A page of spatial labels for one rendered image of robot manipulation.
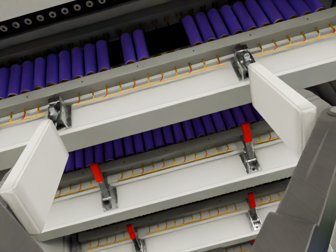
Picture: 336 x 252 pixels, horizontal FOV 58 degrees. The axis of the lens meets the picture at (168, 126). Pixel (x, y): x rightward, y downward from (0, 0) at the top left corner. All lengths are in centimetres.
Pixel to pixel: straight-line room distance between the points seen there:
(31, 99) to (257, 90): 35
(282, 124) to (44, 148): 13
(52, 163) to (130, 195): 40
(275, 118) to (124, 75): 30
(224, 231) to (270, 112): 57
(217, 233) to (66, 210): 33
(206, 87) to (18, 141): 27
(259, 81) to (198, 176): 40
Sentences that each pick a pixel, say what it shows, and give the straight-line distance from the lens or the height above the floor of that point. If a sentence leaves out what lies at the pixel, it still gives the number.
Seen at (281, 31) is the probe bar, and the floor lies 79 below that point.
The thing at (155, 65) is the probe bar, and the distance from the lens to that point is 43.
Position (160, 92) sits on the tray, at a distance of 43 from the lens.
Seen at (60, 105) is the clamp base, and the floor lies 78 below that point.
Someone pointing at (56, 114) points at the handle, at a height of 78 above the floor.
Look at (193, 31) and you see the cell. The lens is 48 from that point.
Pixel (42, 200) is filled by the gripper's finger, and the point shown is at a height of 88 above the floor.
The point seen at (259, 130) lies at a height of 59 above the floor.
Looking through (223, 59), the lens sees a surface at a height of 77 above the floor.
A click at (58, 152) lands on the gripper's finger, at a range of 20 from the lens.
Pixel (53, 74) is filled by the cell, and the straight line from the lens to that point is 50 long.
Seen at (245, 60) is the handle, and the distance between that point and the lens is 42.
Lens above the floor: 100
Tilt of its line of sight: 40 degrees down
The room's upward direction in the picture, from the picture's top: 17 degrees counter-clockwise
